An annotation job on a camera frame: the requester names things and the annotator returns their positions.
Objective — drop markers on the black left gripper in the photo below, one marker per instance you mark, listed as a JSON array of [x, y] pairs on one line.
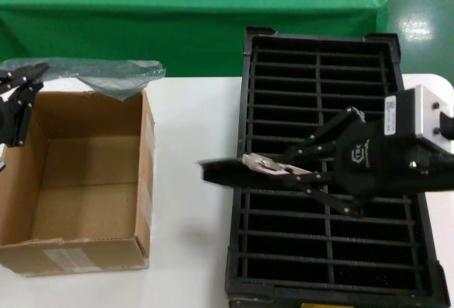
[[4, 123]]

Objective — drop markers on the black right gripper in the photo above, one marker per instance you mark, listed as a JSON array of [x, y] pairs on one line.
[[383, 166]]

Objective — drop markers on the graphics card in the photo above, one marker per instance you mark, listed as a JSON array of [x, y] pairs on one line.
[[227, 171]]

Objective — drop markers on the dark translucent antistatic bag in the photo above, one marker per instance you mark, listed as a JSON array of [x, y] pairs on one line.
[[117, 81]]

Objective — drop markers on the brown open cardboard box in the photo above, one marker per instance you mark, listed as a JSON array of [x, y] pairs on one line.
[[88, 166]]

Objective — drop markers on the black slotted container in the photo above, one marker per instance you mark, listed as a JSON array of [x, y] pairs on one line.
[[354, 74]]

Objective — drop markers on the green tablecloth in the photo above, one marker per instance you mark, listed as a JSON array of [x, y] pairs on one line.
[[142, 20]]

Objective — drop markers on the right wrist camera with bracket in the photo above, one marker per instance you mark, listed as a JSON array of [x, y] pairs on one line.
[[425, 109]]

